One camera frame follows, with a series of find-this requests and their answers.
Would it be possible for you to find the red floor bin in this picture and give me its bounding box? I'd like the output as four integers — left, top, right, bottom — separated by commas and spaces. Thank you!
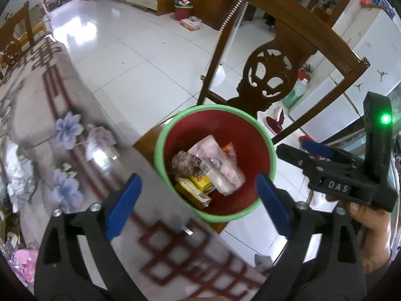
173, 0, 194, 21

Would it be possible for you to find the pink floral wrapper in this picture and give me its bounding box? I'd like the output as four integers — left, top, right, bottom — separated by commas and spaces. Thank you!
8, 247, 39, 286

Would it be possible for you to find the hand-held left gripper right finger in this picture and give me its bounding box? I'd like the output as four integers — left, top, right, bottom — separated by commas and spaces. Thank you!
255, 174, 366, 301

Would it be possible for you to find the white tissue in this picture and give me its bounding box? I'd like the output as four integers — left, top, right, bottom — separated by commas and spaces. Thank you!
85, 125, 117, 164

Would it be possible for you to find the red slipper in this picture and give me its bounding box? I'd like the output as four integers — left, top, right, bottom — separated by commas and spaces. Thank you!
265, 106, 285, 136

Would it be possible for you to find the white bead chain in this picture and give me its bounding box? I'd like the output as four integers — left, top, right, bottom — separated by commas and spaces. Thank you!
200, 0, 258, 79

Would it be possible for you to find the yellow snack box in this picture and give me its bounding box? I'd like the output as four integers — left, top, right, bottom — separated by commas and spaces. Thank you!
174, 177, 212, 210

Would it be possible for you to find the red bucket with green rim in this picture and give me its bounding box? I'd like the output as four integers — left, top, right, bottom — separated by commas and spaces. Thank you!
153, 105, 277, 223

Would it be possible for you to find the yellow white packet bag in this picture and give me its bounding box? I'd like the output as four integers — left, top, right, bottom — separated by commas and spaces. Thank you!
188, 172, 216, 194

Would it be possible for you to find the tissue box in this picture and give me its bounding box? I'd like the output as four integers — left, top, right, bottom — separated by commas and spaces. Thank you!
180, 17, 203, 32

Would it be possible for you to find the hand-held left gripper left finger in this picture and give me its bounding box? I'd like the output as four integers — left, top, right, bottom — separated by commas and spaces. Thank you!
34, 173, 148, 301

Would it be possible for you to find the carved wooden chair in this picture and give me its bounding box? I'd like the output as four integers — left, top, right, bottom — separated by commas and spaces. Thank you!
133, 0, 374, 236

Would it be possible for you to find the grey printed bag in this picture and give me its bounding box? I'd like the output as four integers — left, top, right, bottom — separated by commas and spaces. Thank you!
0, 140, 36, 213

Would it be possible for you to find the white cabinet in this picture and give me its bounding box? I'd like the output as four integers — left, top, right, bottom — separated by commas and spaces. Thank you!
288, 6, 401, 151

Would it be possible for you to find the person's right hand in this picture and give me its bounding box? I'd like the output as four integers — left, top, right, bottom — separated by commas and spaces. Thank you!
325, 194, 393, 274

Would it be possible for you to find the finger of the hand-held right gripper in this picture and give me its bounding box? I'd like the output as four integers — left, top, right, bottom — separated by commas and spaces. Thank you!
300, 139, 366, 164
277, 143, 364, 177

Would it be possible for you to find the green plastic bottle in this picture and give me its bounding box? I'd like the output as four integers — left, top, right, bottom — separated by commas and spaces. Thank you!
281, 78, 310, 108

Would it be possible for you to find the wooden dining chair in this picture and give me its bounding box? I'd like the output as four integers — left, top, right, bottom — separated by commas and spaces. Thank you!
0, 1, 36, 69

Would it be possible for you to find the brown paper ball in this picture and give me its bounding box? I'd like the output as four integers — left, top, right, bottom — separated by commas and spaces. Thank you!
171, 150, 202, 177

